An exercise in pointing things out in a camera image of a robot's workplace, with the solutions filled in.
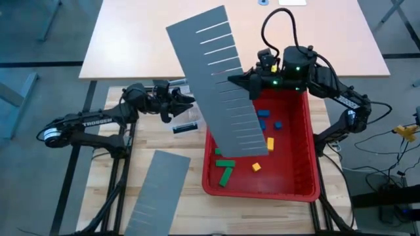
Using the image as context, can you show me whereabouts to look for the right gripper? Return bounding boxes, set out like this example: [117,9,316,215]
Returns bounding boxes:
[227,67,285,101]

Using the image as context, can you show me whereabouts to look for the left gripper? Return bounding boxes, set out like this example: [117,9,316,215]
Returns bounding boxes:
[144,84,197,118]

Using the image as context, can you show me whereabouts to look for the clear plastic container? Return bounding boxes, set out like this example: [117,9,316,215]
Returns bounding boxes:
[152,78,211,135]

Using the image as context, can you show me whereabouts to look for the grey slotted divider panel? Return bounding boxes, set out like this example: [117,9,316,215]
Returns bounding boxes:
[124,149,192,236]
[165,5,270,159]

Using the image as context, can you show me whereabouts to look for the red plastic bin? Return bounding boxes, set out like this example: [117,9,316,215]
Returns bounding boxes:
[201,87,322,203]

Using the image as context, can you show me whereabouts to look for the large beige wooden desk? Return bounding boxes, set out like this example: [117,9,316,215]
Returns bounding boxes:
[78,0,391,81]

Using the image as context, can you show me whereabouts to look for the white paper sheet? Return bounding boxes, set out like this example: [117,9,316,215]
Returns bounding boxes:
[278,0,308,7]

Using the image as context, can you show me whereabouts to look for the grey metal table leg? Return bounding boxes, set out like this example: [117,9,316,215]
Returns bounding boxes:
[38,0,64,43]
[380,0,408,24]
[0,72,40,139]

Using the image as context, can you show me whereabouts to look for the black electronics box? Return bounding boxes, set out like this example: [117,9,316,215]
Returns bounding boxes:
[379,183,416,227]

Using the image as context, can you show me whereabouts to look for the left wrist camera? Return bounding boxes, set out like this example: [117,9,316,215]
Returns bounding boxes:
[159,109,174,125]

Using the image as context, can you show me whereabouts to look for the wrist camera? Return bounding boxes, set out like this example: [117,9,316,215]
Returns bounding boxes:
[257,48,280,73]
[159,109,174,125]

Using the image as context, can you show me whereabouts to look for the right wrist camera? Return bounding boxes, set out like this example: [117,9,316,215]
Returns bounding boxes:
[257,48,280,73]

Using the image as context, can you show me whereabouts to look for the black camera cable loop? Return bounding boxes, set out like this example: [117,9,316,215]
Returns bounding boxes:
[261,7,299,60]

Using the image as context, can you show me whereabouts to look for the black cable bundle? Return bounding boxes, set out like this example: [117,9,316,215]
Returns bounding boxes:
[320,157,357,236]
[74,173,129,236]

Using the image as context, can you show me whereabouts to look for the yellow cable connector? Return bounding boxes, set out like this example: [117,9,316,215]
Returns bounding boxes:
[393,124,419,142]

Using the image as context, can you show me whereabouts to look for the thin black cables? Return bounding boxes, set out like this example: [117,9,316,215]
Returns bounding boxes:
[352,123,420,184]

